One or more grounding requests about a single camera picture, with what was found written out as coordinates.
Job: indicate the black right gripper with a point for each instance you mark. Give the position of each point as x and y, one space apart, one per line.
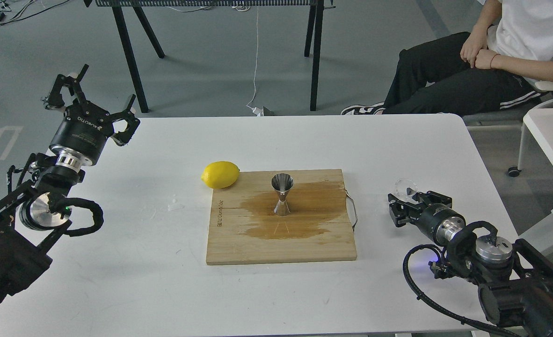
433 215

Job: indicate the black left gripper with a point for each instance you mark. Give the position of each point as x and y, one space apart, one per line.
82 133

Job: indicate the clear glass measuring cup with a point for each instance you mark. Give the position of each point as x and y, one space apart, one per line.
405 190

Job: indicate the steel double jigger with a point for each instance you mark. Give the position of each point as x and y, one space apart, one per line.
282 184

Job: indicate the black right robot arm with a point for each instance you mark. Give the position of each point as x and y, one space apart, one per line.
515 281

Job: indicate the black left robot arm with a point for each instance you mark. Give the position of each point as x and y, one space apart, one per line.
37 210

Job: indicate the yellow lemon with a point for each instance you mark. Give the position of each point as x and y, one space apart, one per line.
220 174

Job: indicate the wooden cutting board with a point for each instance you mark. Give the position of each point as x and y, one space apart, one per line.
244 229

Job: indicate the seated person white shirt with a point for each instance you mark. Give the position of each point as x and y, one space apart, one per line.
493 67

